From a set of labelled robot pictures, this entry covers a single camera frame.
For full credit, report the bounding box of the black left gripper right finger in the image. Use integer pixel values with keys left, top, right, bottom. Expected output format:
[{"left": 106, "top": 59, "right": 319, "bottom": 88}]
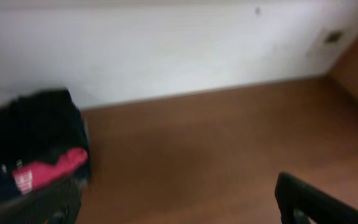
[{"left": 275, "top": 172, "right": 358, "bottom": 224}]

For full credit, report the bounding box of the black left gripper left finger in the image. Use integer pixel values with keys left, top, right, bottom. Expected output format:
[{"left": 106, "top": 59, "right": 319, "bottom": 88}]
[{"left": 0, "top": 177, "right": 81, "bottom": 224}]

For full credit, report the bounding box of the grey folded shirt at bottom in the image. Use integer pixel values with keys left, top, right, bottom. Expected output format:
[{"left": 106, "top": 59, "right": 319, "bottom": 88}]
[{"left": 0, "top": 118, "right": 91, "bottom": 212}]

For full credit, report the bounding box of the red folded shirt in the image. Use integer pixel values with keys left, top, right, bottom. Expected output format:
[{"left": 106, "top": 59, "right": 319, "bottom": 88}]
[{"left": 12, "top": 147, "right": 88, "bottom": 194}]

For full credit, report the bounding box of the black folded shirt on top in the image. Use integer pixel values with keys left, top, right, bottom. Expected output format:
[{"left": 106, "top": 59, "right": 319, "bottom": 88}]
[{"left": 0, "top": 89, "right": 88, "bottom": 169}]

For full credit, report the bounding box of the white back board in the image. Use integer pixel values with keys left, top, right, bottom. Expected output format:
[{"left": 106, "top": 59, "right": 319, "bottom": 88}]
[{"left": 0, "top": 1, "right": 358, "bottom": 108}]

